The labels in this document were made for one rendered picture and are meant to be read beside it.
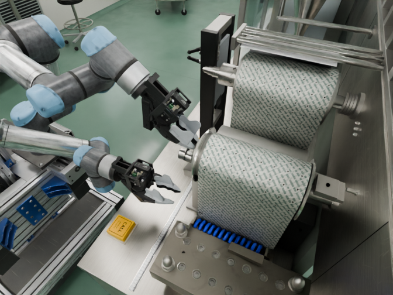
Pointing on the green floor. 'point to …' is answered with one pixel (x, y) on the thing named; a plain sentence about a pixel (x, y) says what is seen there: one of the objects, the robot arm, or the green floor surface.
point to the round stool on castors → (75, 19)
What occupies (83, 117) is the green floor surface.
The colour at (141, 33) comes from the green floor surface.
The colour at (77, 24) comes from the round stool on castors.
